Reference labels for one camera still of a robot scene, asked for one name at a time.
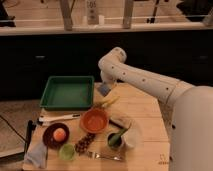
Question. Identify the dark red plate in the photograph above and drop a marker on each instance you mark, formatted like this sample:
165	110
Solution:
48	139

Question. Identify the blue grey sponge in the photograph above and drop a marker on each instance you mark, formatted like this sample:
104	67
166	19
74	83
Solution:
104	89

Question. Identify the black-handled knife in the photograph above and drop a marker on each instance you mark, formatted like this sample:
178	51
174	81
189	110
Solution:
117	124

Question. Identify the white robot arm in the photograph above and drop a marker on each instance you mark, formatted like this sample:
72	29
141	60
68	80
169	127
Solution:
191	141

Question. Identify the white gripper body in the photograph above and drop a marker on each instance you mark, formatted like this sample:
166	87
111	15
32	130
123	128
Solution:
108	79

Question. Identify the grey folded cloth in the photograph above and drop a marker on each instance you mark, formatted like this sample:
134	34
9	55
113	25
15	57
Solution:
37	156

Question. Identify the orange bowl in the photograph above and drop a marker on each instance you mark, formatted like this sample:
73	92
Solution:
94	121

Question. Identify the white mug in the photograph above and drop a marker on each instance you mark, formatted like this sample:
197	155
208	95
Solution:
133	137

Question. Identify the dark cup with green vegetable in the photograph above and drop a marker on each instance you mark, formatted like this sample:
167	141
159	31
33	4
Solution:
114	140

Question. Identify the white long-handled tool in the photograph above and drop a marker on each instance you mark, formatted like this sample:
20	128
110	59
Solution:
56	118

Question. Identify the green plastic tray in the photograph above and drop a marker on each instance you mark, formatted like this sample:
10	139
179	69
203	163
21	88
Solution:
64	93

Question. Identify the silver fork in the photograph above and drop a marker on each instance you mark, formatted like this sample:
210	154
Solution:
96	155

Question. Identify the small green cup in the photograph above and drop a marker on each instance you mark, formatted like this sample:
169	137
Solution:
67	152

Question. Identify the orange round fruit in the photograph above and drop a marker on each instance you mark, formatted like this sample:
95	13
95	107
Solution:
59	135

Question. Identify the bunch of dark grapes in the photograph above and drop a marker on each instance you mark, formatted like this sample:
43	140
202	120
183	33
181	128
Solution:
82	145

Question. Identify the yellow banana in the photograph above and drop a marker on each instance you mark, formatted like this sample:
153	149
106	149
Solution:
106	103

